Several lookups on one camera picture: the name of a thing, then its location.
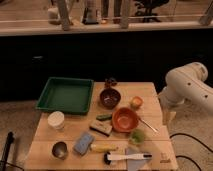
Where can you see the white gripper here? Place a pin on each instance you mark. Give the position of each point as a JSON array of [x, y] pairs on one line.
[[167, 108]]

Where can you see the red yellow apple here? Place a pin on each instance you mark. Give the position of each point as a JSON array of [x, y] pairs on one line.
[[136, 102]]

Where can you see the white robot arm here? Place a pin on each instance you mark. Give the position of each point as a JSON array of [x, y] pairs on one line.
[[185, 82]]

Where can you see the green cup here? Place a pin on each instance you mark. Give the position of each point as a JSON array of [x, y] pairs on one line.
[[137, 137]]

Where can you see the white paper cup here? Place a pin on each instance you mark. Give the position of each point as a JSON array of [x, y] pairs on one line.
[[56, 120]]

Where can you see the metal cup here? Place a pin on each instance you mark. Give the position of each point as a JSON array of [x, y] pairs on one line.
[[59, 150]]

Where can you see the metal spoon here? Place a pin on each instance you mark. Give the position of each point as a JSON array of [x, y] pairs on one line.
[[148, 125]]

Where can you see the orange bowl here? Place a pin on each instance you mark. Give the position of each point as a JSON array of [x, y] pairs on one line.
[[124, 120]]

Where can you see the dark brown bowl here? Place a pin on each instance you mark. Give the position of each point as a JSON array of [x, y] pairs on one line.
[[110, 98]]

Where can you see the grey cloth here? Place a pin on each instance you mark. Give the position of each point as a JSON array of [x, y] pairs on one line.
[[134, 165]]

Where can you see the green cucumber piece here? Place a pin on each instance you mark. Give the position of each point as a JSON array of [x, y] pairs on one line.
[[104, 117]]

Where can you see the dark purple grapes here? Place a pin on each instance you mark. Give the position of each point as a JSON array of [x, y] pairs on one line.
[[110, 82]]

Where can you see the brown wooden block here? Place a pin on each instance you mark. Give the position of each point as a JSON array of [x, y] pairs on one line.
[[101, 127]]

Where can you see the blue sponge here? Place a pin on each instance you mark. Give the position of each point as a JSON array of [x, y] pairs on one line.
[[82, 144]]

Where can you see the green plastic tray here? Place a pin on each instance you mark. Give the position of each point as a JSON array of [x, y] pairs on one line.
[[68, 95]]

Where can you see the black office chair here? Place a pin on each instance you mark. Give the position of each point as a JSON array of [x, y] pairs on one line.
[[145, 9]]

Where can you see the black pole stand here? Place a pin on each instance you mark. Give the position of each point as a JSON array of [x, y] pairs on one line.
[[6, 149]]

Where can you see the white handled brush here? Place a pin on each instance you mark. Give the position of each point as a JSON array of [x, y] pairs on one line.
[[108, 157]]

